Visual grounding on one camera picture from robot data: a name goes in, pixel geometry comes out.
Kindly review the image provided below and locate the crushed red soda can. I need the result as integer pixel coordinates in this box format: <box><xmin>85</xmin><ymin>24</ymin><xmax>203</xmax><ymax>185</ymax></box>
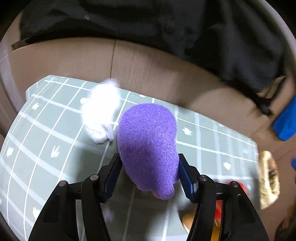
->
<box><xmin>214</xmin><ymin>181</ymin><xmax>248</xmax><ymax>241</ymax></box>

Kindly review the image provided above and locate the green grid table mat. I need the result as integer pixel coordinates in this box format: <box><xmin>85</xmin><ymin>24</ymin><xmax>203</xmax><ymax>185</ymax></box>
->
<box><xmin>1</xmin><ymin>75</ymin><xmax>260</xmax><ymax>240</ymax></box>

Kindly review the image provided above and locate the white crumpled tissue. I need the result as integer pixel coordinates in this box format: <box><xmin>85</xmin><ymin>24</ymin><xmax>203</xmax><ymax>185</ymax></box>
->
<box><xmin>80</xmin><ymin>78</ymin><xmax>120</xmax><ymax>144</ymax></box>

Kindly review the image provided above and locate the black cloth on cabinet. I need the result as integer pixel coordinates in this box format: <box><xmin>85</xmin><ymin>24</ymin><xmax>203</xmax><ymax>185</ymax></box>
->
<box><xmin>12</xmin><ymin>0</ymin><xmax>285</xmax><ymax>116</ymax></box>

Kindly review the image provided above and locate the yellow trash bag bin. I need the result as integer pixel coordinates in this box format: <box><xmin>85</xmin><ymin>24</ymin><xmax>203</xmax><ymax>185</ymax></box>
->
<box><xmin>258</xmin><ymin>151</ymin><xmax>280</xmax><ymax>209</ymax></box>

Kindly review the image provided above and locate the purple sponge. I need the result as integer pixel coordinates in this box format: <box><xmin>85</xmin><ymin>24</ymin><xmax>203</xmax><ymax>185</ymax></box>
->
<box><xmin>117</xmin><ymin>103</ymin><xmax>179</xmax><ymax>200</ymax></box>

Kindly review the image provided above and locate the blue towel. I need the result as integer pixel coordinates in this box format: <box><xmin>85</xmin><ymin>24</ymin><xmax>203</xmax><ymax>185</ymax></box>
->
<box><xmin>273</xmin><ymin>95</ymin><xmax>296</xmax><ymax>141</ymax></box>

